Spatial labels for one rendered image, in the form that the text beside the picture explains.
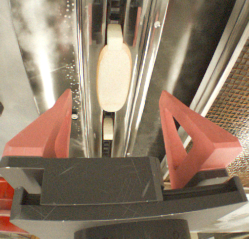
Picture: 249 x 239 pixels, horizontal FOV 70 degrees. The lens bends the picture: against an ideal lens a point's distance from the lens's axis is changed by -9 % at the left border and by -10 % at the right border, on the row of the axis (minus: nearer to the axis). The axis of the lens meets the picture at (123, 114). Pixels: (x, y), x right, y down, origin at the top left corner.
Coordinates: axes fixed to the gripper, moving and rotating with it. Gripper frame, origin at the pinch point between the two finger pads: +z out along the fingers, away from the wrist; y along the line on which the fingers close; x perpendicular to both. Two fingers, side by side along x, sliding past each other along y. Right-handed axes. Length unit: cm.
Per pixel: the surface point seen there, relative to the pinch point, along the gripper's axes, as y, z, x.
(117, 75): -0.6, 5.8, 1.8
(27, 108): 12.3, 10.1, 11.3
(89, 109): 2.5, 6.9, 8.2
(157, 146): -10.7, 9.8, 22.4
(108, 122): -0.1, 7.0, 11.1
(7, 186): 25.5, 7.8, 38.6
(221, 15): -12.1, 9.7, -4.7
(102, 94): 1.0, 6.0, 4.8
